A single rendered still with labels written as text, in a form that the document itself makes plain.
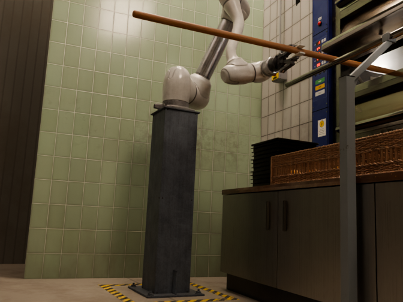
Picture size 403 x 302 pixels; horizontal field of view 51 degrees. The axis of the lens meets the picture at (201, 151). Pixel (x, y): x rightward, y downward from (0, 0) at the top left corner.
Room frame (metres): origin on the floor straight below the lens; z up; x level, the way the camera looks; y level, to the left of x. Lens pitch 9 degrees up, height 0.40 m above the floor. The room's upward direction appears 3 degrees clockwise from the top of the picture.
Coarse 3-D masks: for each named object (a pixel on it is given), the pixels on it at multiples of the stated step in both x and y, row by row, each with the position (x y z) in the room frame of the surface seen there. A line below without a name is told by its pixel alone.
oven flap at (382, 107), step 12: (372, 96) 2.22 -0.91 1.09; (384, 96) 2.13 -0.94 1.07; (396, 96) 2.05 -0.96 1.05; (360, 108) 2.27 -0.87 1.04; (372, 108) 2.18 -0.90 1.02; (384, 108) 2.10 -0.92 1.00; (396, 108) 2.02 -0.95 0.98; (360, 120) 2.24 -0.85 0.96; (372, 120) 2.12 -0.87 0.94; (384, 120) 2.08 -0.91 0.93
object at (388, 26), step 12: (396, 12) 1.85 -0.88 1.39; (372, 24) 1.98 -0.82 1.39; (384, 24) 1.96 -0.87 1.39; (396, 24) 1.94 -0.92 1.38; (348, 36) 2.13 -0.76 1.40; (360, 36) 2.11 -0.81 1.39; (372, 36) 2.08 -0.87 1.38; (324, 48) 2.31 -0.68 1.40; (336, 48) 2.28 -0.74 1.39; (348, 48) 2.25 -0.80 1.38
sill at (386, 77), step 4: (392, 72) 2.05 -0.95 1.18; (396, 72) 2.03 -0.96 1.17; (400, 72) 2.01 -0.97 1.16; (380, 76) 2.13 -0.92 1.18; (384, 76) 2.10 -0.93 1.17; (388, 76) 2.08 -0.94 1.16; (392, 76) 2.05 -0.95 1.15; (396, 76) 2.03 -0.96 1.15; (400, 76) 2.01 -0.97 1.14; (372, 80) 2.18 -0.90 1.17; (376, 80) 2.15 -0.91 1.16; (380, 80) 2.13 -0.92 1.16; (384, 80) 2.10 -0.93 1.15; (388, 80) 2.08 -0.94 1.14; (360, 84) 2.26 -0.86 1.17; (364, 84) 2.23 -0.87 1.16; (368, 84) 2.20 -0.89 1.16; (372, 84) 2.18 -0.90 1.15; (376, 84) 2.15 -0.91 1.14; (356, 88) 2.29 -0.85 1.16; (360, 88) 2.26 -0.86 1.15; (364, 88) 2.23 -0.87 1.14
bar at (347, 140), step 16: (400, 32) 1.56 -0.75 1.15; (368, 48) 1.71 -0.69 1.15; (384, 48) 1.60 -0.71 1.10; (336, 64) 1.90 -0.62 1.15; (368, 64) 1.56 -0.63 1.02; (352, 80) 1.52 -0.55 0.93; (352, 96) 1.52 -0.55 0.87; (352, 112) 1.52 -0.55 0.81; (352, 128) 1.52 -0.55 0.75; (352, 144) 1.52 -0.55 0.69; (352, 160) 1.52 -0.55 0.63; (352, 176) 1.52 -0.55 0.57; (352, 192) 1.52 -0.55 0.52; (352, 208) 1.52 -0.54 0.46; (352, 224) 1.52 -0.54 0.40; (352, 240) 1.52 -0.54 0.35; (352, 256) 1.52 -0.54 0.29; (352, 272) 1.52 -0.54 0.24; (352, 288) 1.52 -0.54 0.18
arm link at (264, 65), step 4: (264, 60) 2.11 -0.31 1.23; (268, 60) 2.07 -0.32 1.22; (264, 64) 2.08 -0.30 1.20; (268, 64) 2.07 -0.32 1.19; (264, 68) 2.09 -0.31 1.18; (268, 68) 2.07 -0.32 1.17; (264, 72) 2.10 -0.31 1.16; (268, 72) 2.09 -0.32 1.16; (272, 72) 2.08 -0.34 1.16; (276, 72) 2.09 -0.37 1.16
